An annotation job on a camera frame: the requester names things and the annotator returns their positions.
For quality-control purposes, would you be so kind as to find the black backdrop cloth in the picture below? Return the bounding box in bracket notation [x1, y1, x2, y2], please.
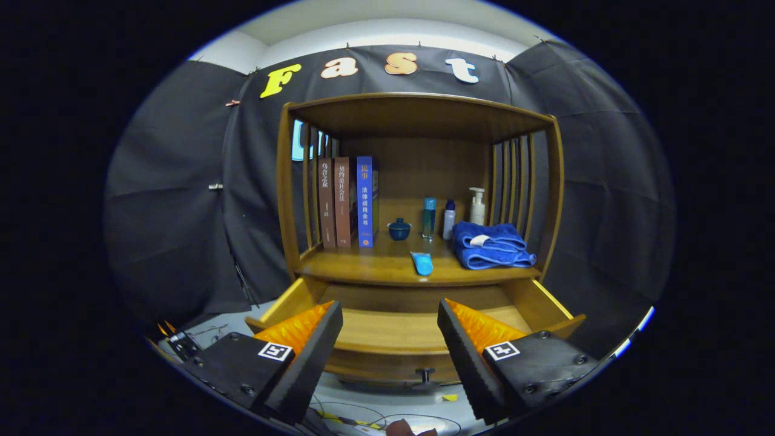
[103, 41, 676, 358]

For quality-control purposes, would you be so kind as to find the blue book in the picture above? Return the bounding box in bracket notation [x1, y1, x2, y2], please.
[356, 156, 380, 248]

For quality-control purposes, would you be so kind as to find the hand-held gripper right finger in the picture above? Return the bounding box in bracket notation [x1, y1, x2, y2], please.
[437, 298, 600, 424]

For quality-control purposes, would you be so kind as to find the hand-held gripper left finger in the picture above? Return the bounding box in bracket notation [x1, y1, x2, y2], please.
[182, 300, 344, 424]

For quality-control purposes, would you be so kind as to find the black power strip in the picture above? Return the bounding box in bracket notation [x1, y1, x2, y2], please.
[159, 321, 203, 363]

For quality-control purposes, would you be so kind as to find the blue folded towel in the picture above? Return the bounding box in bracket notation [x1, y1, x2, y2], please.
[452, 221, 537, 270]

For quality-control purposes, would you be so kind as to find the wooden cabinet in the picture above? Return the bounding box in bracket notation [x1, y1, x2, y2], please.
[245, 92, 587, 385]

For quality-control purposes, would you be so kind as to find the wooden countertop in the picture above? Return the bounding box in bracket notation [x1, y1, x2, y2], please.
[297, 233, 541, 286]

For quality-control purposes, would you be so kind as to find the thin floor cable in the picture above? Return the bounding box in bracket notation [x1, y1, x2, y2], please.
[309, 394, 462, 436]

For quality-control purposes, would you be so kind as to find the brown book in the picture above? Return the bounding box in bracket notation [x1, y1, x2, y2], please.
[334, 156, 358, 248]
[318, 157, 337, 249]

